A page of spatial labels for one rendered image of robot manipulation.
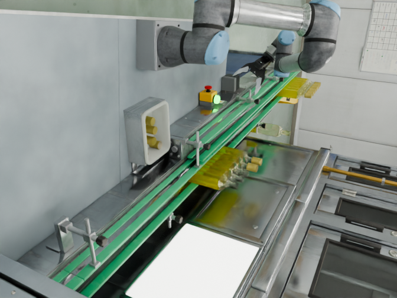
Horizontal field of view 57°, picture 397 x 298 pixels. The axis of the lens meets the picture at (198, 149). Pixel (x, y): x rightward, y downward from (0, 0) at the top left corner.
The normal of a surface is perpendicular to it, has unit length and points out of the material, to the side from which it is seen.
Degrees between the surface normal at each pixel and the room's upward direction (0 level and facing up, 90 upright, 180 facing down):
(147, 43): 90
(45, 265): 90
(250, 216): 90
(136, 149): 90
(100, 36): 0
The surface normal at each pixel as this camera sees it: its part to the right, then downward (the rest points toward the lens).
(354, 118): -0.46, 0.41
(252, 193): -0.02, -0.89
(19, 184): 0.88, 0.21
